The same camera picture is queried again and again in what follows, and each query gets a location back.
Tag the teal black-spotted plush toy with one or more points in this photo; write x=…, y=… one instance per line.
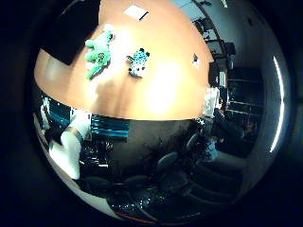
x=138, y=62

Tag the long ceiling light strip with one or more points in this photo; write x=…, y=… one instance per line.
x=279, y=104

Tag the green plush toy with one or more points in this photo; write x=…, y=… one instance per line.
x=98, y=54

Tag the small white card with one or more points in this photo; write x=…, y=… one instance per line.
x=196, y=60

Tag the black open container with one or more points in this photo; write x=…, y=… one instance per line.
x=67, y=33

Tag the dark shelving unit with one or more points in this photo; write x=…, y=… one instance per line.
x=244, y=94

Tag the white device at table edge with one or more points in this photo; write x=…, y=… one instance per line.
x=210, y=101

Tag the dark office chair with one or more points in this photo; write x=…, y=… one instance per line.
x=167, y=159

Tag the white paper sheet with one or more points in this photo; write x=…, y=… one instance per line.
x=135, y=12

